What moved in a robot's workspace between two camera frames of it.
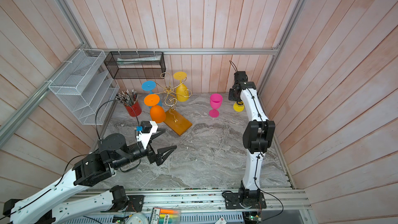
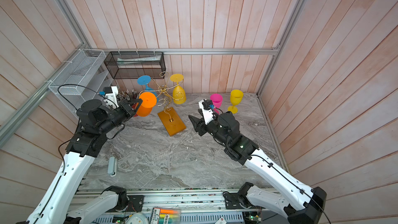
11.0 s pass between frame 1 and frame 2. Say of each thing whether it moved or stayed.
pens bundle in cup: stayed
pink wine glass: stayed
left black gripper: moved
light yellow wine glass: moved
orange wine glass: moved
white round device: stayed
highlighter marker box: stayed
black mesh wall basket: stayed
